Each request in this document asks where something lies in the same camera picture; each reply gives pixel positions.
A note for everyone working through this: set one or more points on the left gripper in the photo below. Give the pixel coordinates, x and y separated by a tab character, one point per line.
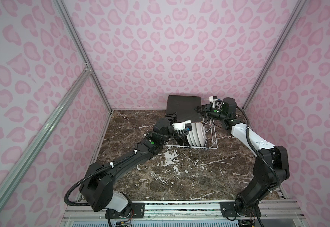
171	117

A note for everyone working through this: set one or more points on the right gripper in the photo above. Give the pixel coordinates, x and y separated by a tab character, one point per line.
207	109

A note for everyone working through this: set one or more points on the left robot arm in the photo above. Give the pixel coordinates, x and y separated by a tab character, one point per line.
97	188

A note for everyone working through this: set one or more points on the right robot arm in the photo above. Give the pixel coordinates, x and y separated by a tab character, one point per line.
271	165

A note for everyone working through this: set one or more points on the white round plate patterned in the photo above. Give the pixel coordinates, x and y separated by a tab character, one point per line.
203	131

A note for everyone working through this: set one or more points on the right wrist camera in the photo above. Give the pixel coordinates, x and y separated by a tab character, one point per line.
213	100

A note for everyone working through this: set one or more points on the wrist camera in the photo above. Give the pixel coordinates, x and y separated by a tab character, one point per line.
213	100
180	126

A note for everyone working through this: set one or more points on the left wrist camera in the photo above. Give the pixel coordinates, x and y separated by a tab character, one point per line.
180	126

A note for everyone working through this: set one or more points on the white wire dish rack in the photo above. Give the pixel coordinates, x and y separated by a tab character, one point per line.
211	142

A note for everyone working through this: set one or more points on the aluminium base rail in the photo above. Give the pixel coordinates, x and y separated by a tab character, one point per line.
274	213

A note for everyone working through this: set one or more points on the aluminium corner post right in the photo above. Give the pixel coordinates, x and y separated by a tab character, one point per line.
290	24

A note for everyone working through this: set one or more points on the aluminium corner post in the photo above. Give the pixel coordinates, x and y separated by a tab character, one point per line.
290	24
68	23

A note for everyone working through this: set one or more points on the aluminium corner post left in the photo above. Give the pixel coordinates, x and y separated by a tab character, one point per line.
68	23

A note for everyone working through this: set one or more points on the aluminium frame strut left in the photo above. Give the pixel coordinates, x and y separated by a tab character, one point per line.
14	177

